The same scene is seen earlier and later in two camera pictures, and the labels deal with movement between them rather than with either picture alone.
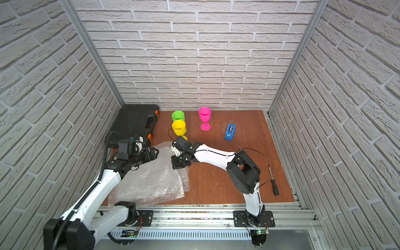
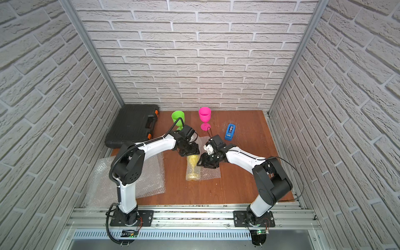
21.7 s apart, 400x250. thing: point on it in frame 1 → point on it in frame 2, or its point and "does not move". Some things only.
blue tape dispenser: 230,130 does not move
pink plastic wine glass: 205,113 does not move
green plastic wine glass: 177,115 does not move
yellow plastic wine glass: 178,127 → 192,159
